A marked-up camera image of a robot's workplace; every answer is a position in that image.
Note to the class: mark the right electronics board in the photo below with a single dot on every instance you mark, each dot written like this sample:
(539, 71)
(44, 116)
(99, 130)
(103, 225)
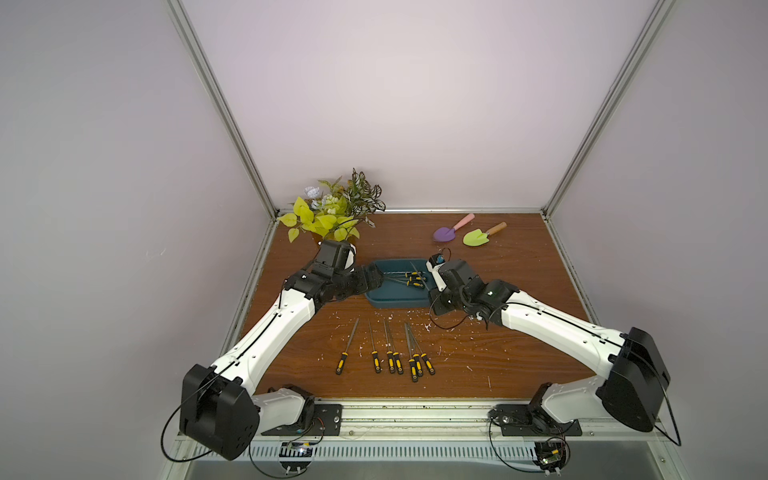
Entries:
(551, 457)

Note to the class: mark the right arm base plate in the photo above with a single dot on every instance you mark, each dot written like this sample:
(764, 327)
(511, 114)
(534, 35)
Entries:
(516, 420)

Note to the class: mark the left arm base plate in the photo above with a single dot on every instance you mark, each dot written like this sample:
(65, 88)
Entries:
(318, 419)

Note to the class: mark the electronics board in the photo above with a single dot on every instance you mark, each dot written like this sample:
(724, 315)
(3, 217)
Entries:
(551, 457)
(295, 458)

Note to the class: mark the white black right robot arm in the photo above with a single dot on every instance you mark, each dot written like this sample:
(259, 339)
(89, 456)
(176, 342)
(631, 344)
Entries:
(629, 379)

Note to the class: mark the purple toy shovel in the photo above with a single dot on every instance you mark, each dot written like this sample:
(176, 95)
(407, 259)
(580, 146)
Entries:
(447, 234)

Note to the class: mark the aluminium front rail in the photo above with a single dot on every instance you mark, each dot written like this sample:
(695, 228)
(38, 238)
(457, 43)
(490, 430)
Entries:
(420, 430)

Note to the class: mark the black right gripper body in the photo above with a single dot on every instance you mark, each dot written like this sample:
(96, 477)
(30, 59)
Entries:
(444, 294)

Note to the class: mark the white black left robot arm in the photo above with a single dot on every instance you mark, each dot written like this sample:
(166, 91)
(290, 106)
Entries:
(220, 407)

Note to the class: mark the eleventh needle file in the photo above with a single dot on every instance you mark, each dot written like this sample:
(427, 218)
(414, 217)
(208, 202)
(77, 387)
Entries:
(405, 274)

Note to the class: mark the left electronics board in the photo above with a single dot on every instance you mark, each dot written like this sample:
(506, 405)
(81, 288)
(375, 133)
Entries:
(295, 458)

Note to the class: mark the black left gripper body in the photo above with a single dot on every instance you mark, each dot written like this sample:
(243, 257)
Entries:
(348, 284)

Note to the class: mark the teal plastic storage box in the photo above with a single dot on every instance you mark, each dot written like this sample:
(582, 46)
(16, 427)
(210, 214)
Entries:
(394, 296)

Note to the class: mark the potted green artificial plant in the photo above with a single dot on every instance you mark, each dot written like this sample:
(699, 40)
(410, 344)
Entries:
(335, 210)

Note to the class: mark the green toy shovel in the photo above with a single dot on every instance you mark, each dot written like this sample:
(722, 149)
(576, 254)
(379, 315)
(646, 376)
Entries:
(478, 237)

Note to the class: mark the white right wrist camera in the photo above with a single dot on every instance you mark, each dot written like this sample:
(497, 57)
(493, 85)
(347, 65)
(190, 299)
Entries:
(433, 265)

